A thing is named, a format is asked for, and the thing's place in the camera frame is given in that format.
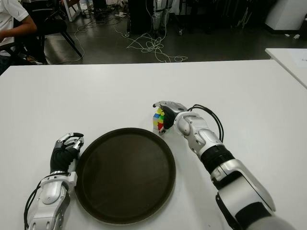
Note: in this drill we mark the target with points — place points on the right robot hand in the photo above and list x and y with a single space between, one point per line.
171 115

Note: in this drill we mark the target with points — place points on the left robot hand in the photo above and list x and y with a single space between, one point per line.
60 159

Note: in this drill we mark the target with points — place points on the multicoloured Rubik's cube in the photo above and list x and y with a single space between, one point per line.
158 118

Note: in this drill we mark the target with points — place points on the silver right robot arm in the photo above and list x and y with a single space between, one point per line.
220 155

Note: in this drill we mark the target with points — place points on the dark brown round plate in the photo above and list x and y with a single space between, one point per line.
126 177

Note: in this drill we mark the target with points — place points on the black cabinet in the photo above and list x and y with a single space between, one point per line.
140 16

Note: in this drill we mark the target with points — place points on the white neighbouring table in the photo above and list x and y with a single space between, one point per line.
290 60

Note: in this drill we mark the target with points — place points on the black chair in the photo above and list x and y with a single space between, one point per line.
52 24

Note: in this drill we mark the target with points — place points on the small white floor object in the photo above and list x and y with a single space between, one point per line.
296 36

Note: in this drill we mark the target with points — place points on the seated person white shirt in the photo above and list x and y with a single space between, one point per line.
9 19

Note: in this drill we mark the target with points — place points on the white metal frame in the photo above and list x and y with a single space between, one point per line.
72 10

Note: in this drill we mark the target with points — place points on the white pedestal cabinet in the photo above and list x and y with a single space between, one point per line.
285 14

